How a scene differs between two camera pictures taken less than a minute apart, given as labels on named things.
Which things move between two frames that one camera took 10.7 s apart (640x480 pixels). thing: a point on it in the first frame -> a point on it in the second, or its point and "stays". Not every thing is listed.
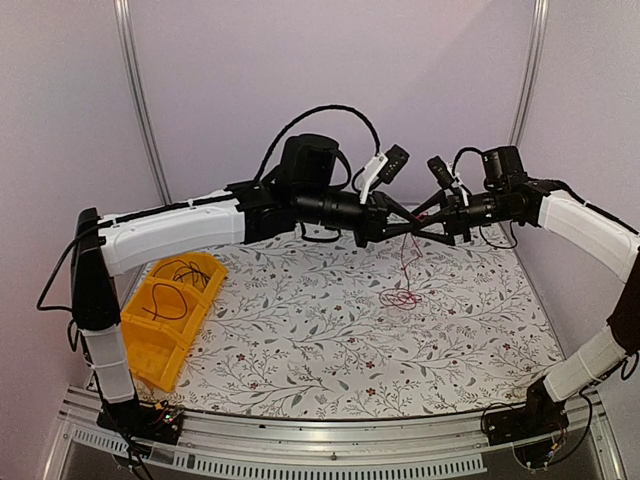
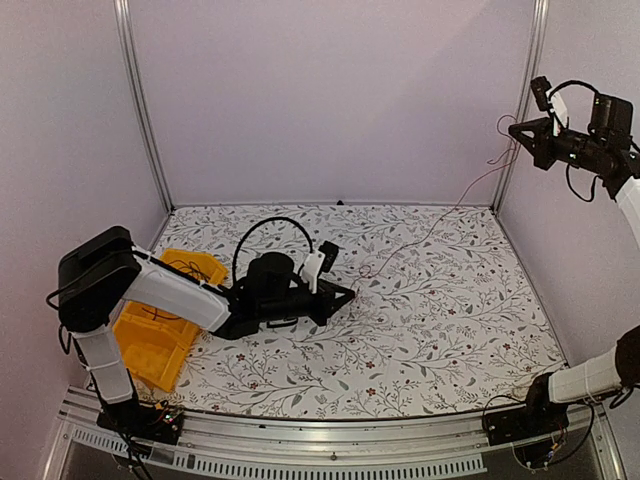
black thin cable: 191,268 stays
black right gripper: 455,215 -> 541,144
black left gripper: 379,209 -> 327,303
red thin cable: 401,298 -> 448,213
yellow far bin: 201,270 stays
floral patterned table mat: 408,324 stays
